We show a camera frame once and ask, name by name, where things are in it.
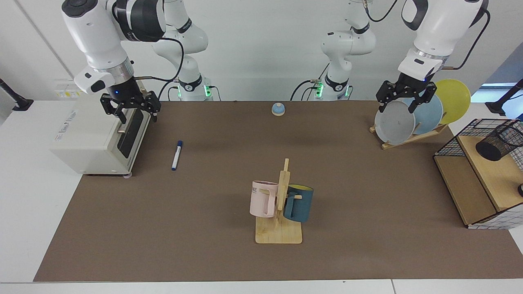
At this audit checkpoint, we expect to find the white marker with blue cap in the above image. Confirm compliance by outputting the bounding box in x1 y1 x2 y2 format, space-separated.
171 140 183 171

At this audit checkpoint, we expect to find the black mesh pen holder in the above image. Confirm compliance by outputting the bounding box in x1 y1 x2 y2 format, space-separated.
475 124 523 162

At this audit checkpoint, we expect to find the light blue plate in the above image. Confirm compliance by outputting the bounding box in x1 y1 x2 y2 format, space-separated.
402 93 444 135

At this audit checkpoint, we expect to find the grey plate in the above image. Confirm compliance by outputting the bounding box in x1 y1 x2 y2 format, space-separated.
374 100 416 145

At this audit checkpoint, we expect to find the wooden plate rack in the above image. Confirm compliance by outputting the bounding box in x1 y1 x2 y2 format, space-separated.
369 124 448 150

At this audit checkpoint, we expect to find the yellow plate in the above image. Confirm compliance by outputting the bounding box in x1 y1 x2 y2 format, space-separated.
434 79 471 125

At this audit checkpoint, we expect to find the pale toaster oven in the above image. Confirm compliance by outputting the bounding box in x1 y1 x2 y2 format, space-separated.
50 78 152 177

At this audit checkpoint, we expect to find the brown table cloth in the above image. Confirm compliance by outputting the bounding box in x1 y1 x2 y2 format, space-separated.
34 100 523 282

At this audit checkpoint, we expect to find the dark blue cup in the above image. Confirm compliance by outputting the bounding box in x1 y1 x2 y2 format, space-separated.
283 185 314 223

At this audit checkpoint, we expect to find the pink cup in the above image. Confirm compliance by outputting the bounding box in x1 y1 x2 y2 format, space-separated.
250 180 279 218

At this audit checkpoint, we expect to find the wooden cup stand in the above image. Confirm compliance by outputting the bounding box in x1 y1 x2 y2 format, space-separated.
255 158 303 245

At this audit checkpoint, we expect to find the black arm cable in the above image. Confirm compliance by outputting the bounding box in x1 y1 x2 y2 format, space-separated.
134 37 185 82
364 0 491 71

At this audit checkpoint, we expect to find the white wall socket panel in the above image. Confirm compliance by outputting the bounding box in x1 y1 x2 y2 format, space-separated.
53 79 89 100

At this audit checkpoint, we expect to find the wire basket with wooden floor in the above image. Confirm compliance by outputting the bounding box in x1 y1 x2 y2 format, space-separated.
434 118 523 230

